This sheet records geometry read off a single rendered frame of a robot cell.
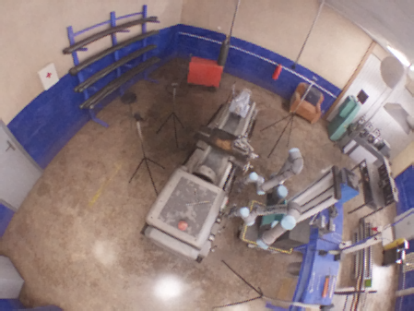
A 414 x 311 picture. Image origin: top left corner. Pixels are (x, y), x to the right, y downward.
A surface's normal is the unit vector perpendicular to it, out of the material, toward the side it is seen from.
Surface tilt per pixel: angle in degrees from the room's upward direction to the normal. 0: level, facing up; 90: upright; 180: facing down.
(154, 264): 0
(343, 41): 90
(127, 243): 0
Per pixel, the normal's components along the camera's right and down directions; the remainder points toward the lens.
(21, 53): 0.91, 0.41
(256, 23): -0.39, 0.71
